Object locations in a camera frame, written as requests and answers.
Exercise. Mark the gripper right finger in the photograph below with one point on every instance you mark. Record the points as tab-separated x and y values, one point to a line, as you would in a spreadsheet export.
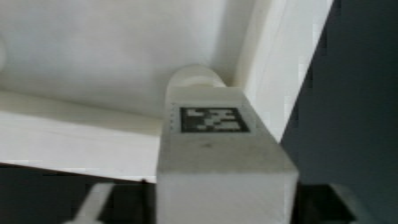
330	206

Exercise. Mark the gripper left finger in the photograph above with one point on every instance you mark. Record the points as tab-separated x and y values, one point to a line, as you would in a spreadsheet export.
118	204

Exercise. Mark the white leg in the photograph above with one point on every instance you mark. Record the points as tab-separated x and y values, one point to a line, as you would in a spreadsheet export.
227	176

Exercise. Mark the white square tabletop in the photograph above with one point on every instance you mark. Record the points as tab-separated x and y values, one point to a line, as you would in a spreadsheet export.
90	54

